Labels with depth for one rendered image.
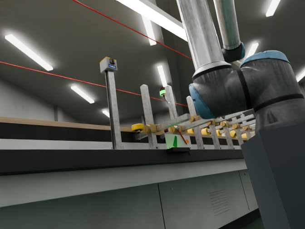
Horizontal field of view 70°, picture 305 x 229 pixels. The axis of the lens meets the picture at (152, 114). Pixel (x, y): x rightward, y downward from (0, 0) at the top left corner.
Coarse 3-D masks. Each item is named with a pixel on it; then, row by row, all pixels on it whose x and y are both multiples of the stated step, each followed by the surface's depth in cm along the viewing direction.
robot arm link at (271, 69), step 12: (252, 60) 73; (264, 60) 70; (276, 60) 69; (240, 72) 73; (252, 72) 71; (264, 72) 69; (276, 72) 68; (288, 72) 68; (252, 84) 70; (264, 84) 69; (276, 84) 67; (288, 84) 67; (252, 96) 71; (264, 96) 69; (276, 96) 66; (252, 108) 76
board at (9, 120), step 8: (0, 120) 94; (8, 120) 96; (16, 120) 99; (24, 120) 101; (32, 120) 104; (40, 120) 106; (48, 120) 109; (80, 128) 120; (88, 128) 123; (96, 128) 127; (104, 128) 131; (120, 128) 140; (128, 128) 145; (192, 136) 196; (208, 136) 214; (224, 136) 238
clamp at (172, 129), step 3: (174, 126) 144; (180, 126) 148; (171, 129) 146; (174, 129) 144; (180, 129) 147; (171, 132) 145; (174, 132) 144; (180, 132) 147; (183, 132) 149; (186, 132) 151
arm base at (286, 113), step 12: (288, 96) 65; (300, 96) 66; (264, 108) 69; (276, 108) 66; (288, 108) 64; (300, 108) 63; (264, 120) 67; (276, 120) 64; (288, 120) 62; (300, 120) 61
